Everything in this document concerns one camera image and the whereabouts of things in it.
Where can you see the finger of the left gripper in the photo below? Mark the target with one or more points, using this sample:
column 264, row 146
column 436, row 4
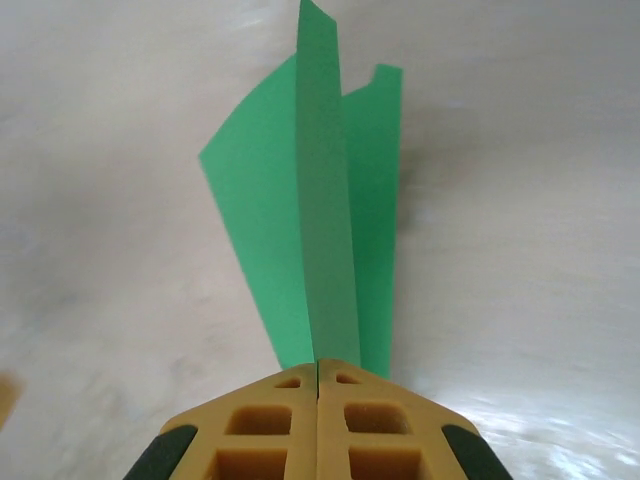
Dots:
column 9, row 400

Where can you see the green cloth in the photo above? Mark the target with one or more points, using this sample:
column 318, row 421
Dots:
column 320, row 200

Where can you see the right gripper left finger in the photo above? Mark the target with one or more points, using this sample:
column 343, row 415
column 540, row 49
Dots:
column 250, row 425

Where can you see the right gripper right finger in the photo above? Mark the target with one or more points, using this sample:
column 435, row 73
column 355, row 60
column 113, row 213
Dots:
column 385, row 425

